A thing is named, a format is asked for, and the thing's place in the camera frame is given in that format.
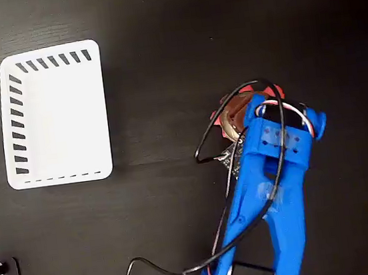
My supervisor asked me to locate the black camera cable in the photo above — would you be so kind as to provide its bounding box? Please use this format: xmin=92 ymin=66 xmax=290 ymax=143
xmin=90 ymin=76 xmax=306 ymax=275

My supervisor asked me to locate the bare camera circuit board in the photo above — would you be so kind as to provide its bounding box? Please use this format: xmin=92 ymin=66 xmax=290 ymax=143
xmin=216 ymin=141 xmax=249 ymax=180

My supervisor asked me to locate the white red servo wire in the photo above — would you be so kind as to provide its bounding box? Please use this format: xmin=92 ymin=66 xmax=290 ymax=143
xmin=252 ymin=94 xmax=316 ymax=144

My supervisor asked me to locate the white plastic tray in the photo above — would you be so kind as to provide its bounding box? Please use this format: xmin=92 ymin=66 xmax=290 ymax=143
xmin=0 ymin=37 xmax=117 ymax=192

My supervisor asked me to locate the red turtle toy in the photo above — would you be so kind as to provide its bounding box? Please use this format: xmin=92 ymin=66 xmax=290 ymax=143
xmin=205 ymin=79 xmax=291 ymax=145

